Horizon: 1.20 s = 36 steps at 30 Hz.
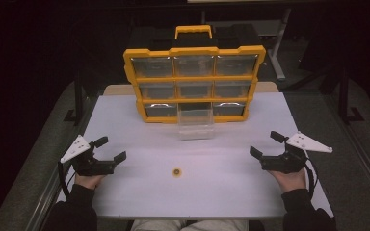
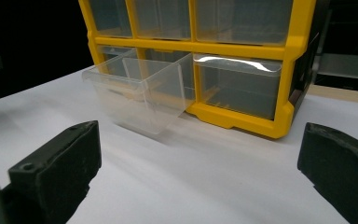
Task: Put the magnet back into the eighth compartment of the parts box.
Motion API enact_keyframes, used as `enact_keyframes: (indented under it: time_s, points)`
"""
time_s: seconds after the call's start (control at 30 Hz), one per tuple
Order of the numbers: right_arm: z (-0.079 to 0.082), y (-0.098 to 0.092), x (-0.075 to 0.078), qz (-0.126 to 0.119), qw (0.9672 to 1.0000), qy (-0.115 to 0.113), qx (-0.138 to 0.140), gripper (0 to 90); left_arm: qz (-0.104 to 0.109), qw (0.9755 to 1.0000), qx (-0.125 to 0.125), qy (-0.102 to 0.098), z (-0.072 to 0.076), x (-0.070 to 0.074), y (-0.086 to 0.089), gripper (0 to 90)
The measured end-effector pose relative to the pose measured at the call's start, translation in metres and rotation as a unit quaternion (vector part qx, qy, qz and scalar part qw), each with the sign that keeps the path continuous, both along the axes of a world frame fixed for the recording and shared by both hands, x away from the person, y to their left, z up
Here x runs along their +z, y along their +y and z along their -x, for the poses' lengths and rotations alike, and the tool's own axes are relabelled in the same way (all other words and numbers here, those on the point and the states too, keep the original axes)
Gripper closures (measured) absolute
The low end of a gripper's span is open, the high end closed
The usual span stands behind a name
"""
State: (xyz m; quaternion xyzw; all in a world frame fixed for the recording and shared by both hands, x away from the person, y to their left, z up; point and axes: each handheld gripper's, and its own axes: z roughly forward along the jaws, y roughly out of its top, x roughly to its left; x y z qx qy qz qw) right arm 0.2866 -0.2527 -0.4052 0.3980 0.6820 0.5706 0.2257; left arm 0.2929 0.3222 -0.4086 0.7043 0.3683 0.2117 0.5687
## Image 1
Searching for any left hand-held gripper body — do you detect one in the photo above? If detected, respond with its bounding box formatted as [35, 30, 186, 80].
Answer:
[60, 134, 117, 177]

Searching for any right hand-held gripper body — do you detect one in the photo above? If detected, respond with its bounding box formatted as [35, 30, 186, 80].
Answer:
[261, 130, 333, 175]

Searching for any clear plastic drawer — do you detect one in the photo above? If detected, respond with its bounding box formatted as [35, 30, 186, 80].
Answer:
[176, 102, 216, 141]

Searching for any person's left hand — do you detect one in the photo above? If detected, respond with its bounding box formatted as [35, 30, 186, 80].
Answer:
[74, 173, 106, 191]

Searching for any person's right hand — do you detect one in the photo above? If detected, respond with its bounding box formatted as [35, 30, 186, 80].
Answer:
[267, 167, 308, 193]

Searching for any wooden table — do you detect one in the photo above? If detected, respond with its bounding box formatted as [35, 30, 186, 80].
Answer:
[103, 81, 279, 96]

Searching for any yellow parts organizer cabinet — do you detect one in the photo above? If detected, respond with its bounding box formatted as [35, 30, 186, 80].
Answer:
[122, 24, 267, 125]

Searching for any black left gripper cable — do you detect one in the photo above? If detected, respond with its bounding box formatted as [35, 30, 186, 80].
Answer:
[57, 160, 77, 200]

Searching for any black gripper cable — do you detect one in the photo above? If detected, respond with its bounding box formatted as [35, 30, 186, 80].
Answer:
[57, 160, 77, 200]
[304, 157, 320, 197]

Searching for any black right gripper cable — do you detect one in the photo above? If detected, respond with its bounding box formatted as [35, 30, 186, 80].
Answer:
[304, 157, 320, 197]

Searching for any aluminium rail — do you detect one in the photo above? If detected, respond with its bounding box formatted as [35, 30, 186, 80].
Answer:
[321, 94, 370, 215]
[25, 95, 98, 231]

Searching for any black metal post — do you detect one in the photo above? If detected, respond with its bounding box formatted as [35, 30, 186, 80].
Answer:
[63, 68, 85, 127]
[337, 66, 366, 126]

